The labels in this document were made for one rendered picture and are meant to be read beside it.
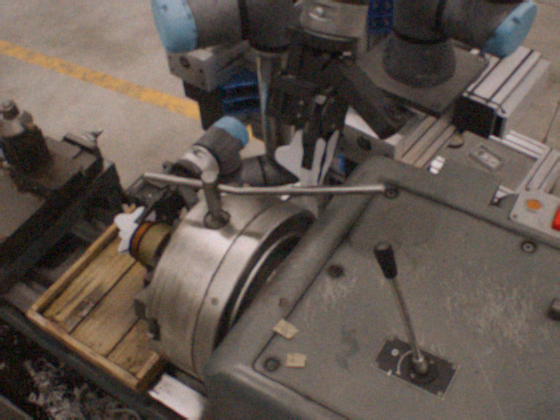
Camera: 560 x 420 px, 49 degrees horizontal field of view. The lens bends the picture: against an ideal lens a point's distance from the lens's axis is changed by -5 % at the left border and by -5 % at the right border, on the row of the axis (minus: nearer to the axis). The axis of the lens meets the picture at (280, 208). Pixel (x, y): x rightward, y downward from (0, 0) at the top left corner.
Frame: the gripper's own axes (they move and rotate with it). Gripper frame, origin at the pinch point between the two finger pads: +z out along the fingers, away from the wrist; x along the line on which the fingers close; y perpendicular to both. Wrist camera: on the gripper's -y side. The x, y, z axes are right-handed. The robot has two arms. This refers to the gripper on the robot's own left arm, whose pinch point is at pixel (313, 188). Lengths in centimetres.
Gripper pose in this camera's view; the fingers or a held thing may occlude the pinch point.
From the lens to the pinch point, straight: 83.4
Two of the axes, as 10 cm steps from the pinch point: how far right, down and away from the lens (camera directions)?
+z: -1.7, 8.8, 4.4
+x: -5.1, 3.0, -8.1
